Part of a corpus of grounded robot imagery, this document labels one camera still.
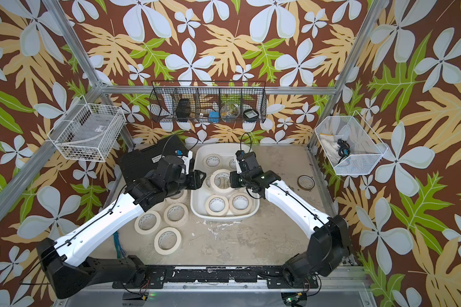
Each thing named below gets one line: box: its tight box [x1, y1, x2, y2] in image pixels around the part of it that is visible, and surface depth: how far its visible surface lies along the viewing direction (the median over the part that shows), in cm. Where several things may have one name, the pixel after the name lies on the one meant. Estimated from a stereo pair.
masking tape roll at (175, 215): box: [163, 202, 189, 228], surface depth 90 cm
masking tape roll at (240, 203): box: [228, 191, 253, 216], surface depth 95 cm
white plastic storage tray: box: [190, 143, 261, 222], surface depth 92 cm
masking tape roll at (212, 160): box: [202, 153, 222, 169], surface depth 113 cm
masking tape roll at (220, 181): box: [210, 168, 234, 194], surface depth 82 cm
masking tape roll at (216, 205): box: [204, 194, 230, 217], surface depth 93 cm
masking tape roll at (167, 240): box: [153, 226, 182, 256], surface depth 84 cm
